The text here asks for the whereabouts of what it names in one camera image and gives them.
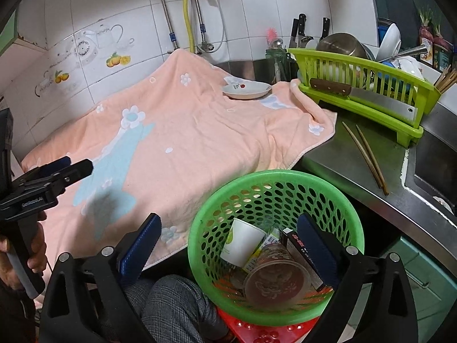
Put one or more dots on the green dish rack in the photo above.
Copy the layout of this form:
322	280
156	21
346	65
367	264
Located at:
410	137

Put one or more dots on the green plastic basket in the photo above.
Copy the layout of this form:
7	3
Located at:
276	175

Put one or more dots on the sprouting plant in jar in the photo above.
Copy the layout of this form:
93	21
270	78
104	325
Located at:
441	43
426	28

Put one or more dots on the green glass utensil jar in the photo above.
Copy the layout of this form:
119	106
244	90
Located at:
280	64

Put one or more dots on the bundle of chopsticks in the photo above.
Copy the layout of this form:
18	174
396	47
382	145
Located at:
446	80

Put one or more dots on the person's grey plaid legs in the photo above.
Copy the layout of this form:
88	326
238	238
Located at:
171	307

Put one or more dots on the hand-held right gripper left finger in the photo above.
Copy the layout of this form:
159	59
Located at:
137	246

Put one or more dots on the peach flower towel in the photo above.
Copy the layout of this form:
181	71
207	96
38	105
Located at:
214	143

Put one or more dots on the green cabinet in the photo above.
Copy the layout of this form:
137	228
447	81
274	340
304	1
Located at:
421	286

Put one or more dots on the wooden chopstick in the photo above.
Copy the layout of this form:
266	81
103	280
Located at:
373	160
362	153

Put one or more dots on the red plastic stool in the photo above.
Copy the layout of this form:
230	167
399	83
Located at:
264	332

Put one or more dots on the person's left hand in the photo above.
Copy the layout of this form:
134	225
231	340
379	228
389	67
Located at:
37	250

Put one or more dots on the white bowl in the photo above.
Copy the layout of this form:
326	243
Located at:
391	39

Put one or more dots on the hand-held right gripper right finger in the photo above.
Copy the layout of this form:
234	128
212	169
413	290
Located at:
316	250

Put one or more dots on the white paper cup green print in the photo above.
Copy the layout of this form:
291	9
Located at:
241	243

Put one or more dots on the lidded plastic cup red print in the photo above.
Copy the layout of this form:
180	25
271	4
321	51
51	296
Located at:
275	282

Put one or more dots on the white dish red print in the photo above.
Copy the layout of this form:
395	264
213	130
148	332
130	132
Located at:
246	93

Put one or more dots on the steel funnel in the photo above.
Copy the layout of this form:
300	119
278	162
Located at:
410	53

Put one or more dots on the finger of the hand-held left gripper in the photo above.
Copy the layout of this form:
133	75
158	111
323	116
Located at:
71	173
53	167

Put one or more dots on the steel pot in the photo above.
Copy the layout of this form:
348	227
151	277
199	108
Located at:
339	43

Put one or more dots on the pink brush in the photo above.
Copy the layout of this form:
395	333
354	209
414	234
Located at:
272	35

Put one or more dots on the steel sink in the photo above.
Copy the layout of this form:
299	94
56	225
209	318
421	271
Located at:
432	171

